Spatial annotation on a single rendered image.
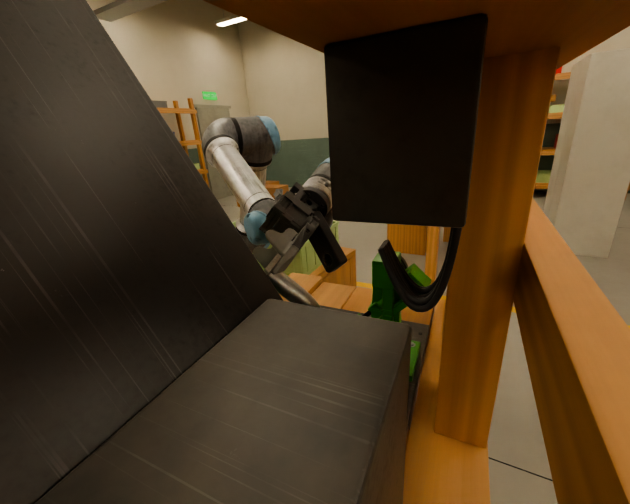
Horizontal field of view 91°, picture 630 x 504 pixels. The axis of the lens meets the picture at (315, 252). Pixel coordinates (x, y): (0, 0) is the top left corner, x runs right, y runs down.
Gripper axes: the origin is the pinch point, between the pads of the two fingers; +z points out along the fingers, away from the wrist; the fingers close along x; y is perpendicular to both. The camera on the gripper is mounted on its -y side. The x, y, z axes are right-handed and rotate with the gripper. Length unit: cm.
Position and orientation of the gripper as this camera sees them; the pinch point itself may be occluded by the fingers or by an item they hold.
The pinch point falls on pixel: (276, 275)
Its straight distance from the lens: 49.9
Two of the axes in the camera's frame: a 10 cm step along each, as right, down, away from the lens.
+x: 5.0, -5.0, -7.1
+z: -3.7, 6.2, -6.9
